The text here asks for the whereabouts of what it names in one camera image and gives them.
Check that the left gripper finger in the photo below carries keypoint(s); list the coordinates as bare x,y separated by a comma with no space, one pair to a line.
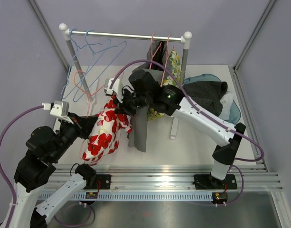
87,128
83,120

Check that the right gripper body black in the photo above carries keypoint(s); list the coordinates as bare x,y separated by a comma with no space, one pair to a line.
130,103

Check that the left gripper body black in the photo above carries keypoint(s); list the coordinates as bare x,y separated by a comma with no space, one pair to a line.
70,132

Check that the red poppy white skirt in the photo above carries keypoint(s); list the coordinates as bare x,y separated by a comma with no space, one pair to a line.
105,136

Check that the plain grey skirt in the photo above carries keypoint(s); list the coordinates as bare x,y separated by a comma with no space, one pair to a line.
138,136

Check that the dark grey dotted skirt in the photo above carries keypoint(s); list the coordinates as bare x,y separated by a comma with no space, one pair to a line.
207,94

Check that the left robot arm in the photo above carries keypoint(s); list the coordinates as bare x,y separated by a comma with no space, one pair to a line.
45,148

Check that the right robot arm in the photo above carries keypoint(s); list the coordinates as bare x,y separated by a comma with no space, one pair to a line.
170,100

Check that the lemon print skirt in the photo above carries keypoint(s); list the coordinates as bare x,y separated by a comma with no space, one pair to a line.
174,66

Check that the clothes rack silver white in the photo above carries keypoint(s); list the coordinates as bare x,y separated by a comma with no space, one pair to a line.
185,40

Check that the blue plastic basket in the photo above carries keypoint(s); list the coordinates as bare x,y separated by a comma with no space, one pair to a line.
232,114

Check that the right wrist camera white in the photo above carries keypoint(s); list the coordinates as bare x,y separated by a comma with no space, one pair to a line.
114,86

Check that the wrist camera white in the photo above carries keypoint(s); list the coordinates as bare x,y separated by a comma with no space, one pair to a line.
114,86
59,110

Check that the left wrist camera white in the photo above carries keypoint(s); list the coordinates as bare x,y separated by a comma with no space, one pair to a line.
59,110

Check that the white slotted cable duct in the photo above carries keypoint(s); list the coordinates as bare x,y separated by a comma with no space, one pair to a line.
142,196

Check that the left frame post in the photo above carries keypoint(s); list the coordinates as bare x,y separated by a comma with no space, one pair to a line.
51,38

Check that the frame post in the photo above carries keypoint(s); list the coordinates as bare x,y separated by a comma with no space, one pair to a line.
51,38
259,25

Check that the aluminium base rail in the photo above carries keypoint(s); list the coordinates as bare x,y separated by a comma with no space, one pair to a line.
180,178

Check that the right frame post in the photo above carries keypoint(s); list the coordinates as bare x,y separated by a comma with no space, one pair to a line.
259,25

